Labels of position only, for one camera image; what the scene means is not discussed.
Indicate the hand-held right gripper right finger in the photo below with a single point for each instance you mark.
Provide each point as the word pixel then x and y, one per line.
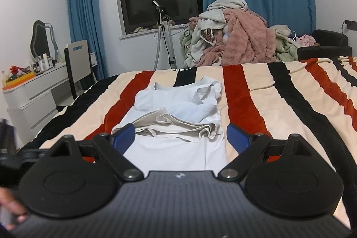
pixel 237 137

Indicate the green printed garment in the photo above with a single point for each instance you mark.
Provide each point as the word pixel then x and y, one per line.
pixel 187 41

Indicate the silver garment steamer stand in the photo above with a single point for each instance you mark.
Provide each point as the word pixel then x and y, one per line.
pixel 169 40

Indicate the white t-shirt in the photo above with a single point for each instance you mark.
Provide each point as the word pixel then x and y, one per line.
pixel 173 115

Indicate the person's left hand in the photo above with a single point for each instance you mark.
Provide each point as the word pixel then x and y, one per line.
pixel 11 204

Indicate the small beige object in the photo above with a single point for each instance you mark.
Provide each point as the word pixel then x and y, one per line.
pixel 140 30

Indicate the red toy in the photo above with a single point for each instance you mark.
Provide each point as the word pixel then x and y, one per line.
pixel 15 69

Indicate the narrow blue curtain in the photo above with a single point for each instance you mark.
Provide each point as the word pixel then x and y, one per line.
pixel 83 9

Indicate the white and black chair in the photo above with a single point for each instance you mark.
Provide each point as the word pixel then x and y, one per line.
pixel 79 62

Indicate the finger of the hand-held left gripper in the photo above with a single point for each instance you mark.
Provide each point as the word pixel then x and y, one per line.
pixel 35 154

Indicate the black armchair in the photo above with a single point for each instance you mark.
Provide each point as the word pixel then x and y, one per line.
pixel 329 44

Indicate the pink fluffy blanket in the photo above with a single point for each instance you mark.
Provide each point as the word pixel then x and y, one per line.
pixel 248 40

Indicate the black wall socket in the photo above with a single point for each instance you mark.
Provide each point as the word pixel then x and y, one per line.
pixel 350 24

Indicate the grey white garment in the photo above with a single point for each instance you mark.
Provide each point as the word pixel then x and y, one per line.
pixel 214 15

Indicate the striped fleece blanket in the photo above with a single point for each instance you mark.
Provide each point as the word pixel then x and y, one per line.
pixel 279 104

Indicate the orange box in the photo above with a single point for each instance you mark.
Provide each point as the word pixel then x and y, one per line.
pixel 21 79

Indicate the small pink garment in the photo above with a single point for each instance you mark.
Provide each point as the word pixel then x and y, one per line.
pixel 306 40

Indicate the wavy vanity mirror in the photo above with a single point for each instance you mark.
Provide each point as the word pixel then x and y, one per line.
pixel 40 38

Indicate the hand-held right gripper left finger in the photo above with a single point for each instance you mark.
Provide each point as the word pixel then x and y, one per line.
pixel 125 134

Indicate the pale green garment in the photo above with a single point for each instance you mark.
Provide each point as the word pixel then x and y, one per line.
pixel 284 45

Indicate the group of cosmetic bottles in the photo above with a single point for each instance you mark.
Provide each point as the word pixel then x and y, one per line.
pixel 44 62

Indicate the white vanity desk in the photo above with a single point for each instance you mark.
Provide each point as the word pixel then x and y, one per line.
pixel 33 95

